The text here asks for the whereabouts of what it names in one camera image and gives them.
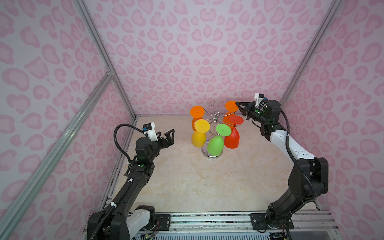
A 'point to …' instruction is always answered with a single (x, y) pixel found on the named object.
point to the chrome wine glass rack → (218, 119)
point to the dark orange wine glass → (197, 112)
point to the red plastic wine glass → (233, 141)
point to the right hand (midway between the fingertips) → (237, 102)
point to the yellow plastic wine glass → (198, 136)
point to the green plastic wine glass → (215, 144)
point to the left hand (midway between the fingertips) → (168, 129)
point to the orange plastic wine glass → (231, 106)
